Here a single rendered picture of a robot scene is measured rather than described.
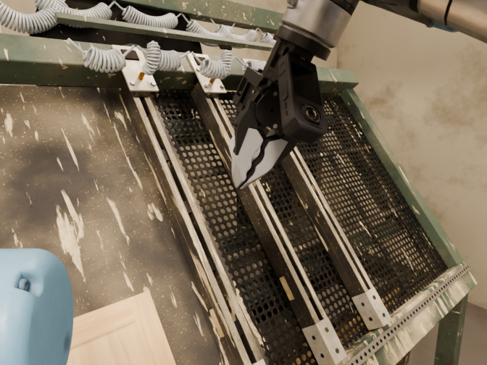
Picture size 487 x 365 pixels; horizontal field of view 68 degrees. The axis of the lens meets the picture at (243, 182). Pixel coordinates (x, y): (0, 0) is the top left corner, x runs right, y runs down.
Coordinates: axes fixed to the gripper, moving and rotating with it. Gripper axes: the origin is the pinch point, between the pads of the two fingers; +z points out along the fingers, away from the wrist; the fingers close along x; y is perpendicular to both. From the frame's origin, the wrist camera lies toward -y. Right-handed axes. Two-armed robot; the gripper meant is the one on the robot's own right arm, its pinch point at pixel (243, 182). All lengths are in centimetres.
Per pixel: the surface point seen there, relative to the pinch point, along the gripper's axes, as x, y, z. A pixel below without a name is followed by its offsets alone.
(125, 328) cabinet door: -1, 22, 54
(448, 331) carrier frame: -169, 40, 65
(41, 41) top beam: 34, 84, 9
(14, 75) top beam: 38, 78, 19
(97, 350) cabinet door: 4, 18, 57
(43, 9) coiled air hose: 38, 119, 5
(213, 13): -28, 152, -20
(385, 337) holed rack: -90, 20, 50
